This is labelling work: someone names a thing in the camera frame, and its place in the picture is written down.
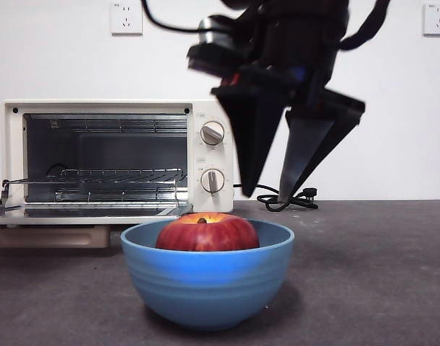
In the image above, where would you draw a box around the red apple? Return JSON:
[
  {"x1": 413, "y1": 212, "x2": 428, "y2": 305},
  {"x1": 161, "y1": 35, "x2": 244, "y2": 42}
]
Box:
[{"x1": 155, "y1": 212, "x2": 260, "y2": 252}]

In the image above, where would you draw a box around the blue ribbed bowl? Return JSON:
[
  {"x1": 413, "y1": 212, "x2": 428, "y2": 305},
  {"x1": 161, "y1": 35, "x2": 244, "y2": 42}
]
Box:
[{"x1": 120, "y1": 218, "x2": 295, "y2": 332}]

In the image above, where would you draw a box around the glass oven door with handle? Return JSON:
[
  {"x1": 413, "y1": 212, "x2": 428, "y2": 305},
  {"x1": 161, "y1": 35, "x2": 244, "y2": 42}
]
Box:
[{"x1": 0, "y1": 200, "x2": 194, "y2": 250}]

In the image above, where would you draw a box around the oven temperature knob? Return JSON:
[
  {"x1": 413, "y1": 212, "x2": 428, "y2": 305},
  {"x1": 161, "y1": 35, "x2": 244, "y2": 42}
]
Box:
[{"x1": 200, "y1": 121, "x2": 226, "y2": 146}]

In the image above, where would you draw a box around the cream Toshiba toaster oven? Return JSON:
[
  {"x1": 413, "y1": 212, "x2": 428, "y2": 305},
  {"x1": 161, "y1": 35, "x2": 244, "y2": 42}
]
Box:
[{"x1": 3, "y1": 99, "x2": 234, "y2": 226}]

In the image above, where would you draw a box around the oven timer knob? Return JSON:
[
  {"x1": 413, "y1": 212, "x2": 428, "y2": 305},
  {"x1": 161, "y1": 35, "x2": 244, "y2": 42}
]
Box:
[{"x1": 200, "y1": 168, "x2": 226, "y2": 196}]

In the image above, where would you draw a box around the black power cable with plug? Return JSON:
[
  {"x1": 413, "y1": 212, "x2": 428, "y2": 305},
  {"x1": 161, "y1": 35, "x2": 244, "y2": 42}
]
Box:
[{"x1": 233, "y1": 183, "x2": 319, "y2": 213}]

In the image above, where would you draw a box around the black sleeved arm cable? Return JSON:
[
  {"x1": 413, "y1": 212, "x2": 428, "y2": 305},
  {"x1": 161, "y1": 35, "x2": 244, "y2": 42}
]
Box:
[{"x1": 339, "y1": 0, "x2": 392, "y2": 51}]

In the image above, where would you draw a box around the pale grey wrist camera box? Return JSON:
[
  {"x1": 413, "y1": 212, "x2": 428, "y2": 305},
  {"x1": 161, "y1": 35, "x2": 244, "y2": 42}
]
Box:
[{"x1": 185, "y1": 14, "x2": 250, "y2": 79}]

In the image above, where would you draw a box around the thin black camera cable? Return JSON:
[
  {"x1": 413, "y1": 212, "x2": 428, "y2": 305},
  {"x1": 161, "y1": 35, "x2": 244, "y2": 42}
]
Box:
[{"x1": 140, "y1": 0, "x2": 206, "y2": 34}]

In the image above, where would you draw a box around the white wall socket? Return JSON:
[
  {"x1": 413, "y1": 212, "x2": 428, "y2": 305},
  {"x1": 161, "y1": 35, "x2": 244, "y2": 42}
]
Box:
[
  {"x1": 110, "y1": 0, "x2": 144, "y2": 36},
  {"x1": 422, "y1": 1, "x2": 440, "y2": 37}
]

